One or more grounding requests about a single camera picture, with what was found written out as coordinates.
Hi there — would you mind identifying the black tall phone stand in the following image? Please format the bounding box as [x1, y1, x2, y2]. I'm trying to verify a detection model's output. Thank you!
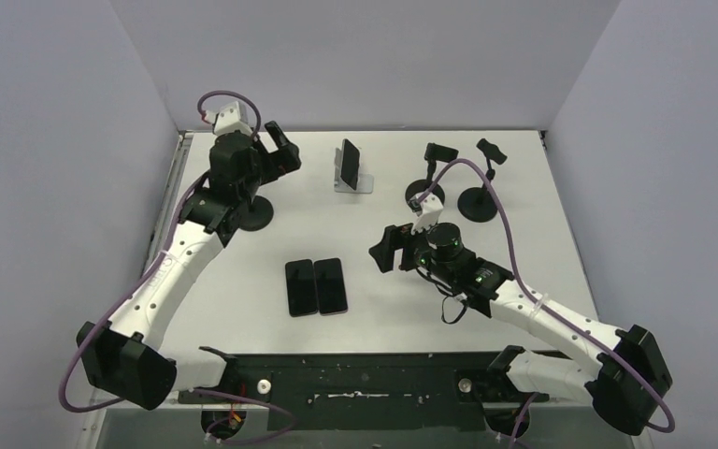
[238, 196, 274, 232]

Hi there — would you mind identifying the silver phone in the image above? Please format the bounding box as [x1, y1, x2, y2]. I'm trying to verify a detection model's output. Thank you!
[339, 139, 360, 190]

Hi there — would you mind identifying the purple phone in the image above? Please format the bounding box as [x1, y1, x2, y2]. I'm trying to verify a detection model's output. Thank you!
[314, 258, 348, 315]

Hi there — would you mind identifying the black phone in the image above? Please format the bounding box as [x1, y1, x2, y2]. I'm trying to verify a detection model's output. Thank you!
[284, 259, 319, 317]

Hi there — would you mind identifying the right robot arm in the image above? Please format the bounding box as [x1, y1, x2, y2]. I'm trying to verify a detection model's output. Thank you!
[368, 223, 673, 435]

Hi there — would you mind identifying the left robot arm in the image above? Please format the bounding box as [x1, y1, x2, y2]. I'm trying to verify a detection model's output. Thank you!
[76, 122, 301, 411]

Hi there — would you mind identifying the white folding phone stand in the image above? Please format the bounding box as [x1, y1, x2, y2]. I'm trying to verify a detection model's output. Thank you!
[333, 139, 374, 195]

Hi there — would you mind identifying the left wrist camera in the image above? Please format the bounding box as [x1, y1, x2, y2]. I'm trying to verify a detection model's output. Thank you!
[202, 101, 252, 137]

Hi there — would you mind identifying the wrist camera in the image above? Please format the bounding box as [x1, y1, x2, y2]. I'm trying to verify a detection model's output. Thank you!
[408, 194, 443, 235]
[202, 101, 252, 137]

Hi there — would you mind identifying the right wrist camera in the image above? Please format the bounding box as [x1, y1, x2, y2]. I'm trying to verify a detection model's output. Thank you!
[408, 194, 443, 235]

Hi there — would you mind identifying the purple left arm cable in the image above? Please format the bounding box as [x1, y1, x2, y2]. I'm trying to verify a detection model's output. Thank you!
[57, 90, 263, 414]

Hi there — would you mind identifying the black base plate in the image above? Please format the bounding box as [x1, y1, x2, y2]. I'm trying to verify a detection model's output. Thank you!
[178, 346, 583, 433]

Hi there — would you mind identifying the aluminium side rail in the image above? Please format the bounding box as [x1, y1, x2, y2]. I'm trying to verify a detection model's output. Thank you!
[76, 131, 194, 448]

